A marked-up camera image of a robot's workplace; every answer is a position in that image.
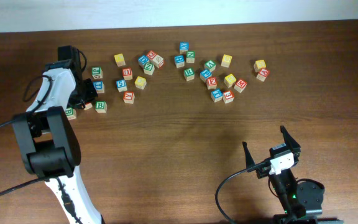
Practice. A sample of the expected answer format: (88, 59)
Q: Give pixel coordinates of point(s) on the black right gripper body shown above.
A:
(263, 172)

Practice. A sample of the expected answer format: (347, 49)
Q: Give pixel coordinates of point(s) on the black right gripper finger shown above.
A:
(289, 140)
(249, 160)

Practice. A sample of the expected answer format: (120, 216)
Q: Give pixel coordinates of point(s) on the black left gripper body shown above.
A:
(76, 93)

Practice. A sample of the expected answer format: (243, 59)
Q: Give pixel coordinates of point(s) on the red number block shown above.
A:
(88, 106)

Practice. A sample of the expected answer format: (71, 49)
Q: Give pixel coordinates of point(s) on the green b block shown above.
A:
(101, 106)
(70, 113)

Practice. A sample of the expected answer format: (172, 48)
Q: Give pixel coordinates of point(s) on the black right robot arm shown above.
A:
(285, 186)

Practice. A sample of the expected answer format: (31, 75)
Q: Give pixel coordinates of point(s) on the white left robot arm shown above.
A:
(48, 145)

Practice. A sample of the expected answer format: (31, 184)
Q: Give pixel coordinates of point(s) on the black round arm base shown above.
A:
(310, 195)

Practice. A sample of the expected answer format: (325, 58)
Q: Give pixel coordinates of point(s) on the blue I block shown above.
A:
(99, 86)

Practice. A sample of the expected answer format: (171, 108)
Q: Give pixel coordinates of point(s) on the green J block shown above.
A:
(97, 73)

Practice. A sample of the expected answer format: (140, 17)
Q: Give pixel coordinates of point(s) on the blue 5 block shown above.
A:
(121, 85)

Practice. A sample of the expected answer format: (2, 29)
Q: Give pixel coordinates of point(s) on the red K block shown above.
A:
(129, 97)

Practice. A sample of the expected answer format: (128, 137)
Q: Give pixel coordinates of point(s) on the red U block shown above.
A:
(127, 73)

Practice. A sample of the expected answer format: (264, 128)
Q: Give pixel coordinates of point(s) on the yellow block upper left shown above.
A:
(119, 59)

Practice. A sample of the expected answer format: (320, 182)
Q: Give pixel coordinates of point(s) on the yellow block centre left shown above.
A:
(140, 82)

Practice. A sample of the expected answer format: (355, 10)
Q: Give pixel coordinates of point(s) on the blue D block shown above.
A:
(142, 60)

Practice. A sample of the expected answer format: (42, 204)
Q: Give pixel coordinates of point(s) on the green Z block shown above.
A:
(149, 68)

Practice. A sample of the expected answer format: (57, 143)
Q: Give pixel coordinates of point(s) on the red 3 block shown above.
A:
(228, 96)

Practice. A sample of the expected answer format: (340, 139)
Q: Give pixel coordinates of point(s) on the red C block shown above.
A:
(151, 55)

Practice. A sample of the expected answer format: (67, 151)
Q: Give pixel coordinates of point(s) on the blue T block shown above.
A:
(216, 95)

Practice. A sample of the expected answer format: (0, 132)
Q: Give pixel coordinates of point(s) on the tilted red-edged block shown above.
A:
(158, 61)

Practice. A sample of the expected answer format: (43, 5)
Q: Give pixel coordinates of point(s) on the red A block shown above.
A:
(263, 74)

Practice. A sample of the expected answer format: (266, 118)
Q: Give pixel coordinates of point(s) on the red M block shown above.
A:
(240, 85)

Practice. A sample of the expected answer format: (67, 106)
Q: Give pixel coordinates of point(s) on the yellow block near M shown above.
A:
(230, 80)

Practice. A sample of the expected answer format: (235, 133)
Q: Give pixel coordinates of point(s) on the yellow block far right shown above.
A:
(258, 65)

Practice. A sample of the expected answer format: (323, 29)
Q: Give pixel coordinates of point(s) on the red E block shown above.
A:
(211, 83)

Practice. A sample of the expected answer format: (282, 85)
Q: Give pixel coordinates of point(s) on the blue H block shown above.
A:
(179, 61)

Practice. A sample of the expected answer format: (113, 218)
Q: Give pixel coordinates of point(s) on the blue P block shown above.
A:
(205, 74)

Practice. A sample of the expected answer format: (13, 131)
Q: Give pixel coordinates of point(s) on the green R block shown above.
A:
(189, 74)

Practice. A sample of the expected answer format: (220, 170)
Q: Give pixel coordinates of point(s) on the blue X block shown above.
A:
(184, 47)

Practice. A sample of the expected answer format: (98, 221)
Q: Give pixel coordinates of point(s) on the green V block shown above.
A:
(210, 65)

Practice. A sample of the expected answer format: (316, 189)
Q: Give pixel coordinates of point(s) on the yellow block upper right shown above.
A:
(226, 60)

